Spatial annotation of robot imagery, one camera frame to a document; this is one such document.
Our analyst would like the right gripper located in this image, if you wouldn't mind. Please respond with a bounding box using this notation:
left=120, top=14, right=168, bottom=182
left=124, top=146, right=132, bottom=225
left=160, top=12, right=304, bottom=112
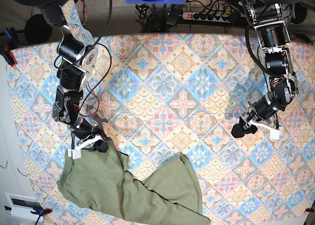
left=71, top=128, right=108, bottom=153

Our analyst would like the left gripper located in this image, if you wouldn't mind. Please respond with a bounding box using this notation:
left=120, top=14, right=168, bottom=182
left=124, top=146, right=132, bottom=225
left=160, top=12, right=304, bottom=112
left=231, top=103, right=280, bottom=138

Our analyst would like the olive green t-shirt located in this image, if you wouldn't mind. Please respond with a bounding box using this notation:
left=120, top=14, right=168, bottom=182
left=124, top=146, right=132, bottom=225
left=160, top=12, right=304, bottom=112
left=57, top=139, right=211, bottom=225

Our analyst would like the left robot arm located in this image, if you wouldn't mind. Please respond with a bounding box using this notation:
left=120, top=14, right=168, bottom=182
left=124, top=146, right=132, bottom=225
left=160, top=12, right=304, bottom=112
left=231, top=0, right=301, bottom=139

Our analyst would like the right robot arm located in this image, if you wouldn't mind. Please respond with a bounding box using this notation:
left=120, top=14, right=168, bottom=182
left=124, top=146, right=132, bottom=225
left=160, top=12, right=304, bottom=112
left=14, top=0, right=108, bottom=159

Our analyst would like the patterned tablecloth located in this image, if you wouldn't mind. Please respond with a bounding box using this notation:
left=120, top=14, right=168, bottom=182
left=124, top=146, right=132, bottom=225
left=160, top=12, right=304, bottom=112
left=6, top=34, right=315, bottom=225

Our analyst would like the blue red clamp lower left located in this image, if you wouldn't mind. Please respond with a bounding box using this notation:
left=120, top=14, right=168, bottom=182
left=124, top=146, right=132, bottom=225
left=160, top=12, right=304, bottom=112
left=4, top=206, right=52, bottom=224

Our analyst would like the blue red clamp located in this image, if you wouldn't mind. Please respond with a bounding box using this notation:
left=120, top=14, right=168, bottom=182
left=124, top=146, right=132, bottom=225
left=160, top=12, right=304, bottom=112
left=4, top=206, right=52, bottom=224
left=0, top=28, right=17, bottom=67

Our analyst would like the white floor outlet box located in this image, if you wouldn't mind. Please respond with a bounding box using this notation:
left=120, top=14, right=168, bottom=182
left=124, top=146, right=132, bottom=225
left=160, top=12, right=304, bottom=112
left=5, top=193, right=41, bottom=222

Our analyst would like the red clamp lower right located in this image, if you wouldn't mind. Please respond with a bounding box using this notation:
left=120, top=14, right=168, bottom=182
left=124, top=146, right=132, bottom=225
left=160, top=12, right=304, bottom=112
left=305, top=208, right=315, bottom=213

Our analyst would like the white power strip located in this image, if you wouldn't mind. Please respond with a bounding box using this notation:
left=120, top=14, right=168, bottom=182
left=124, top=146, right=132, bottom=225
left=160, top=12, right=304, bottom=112
left=182, top=12, right=229, bottom=23

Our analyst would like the black round stool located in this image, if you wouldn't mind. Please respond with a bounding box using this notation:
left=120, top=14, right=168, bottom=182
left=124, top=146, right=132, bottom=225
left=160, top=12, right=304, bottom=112
left=24, top=14, right=53, bottom=44

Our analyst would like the blue red clamp upper left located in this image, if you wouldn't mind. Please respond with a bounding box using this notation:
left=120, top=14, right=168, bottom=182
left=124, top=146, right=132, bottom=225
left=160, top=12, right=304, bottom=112
left=0, top=28, right=17, bottom=67

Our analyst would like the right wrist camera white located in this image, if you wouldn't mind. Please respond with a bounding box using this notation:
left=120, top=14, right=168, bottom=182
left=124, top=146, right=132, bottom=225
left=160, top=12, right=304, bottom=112
left=67, top=148, right=82, bottom=160

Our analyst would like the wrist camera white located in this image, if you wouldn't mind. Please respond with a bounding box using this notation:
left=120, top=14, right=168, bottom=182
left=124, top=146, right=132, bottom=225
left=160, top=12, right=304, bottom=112
left=269, top=129, right=281, bottom=140
left=67, top=148, right=82, bottom=160

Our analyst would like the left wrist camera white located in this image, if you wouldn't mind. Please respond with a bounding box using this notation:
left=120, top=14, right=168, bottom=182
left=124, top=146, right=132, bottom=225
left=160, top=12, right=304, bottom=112
left=269, top=129, right=281, bottom=140

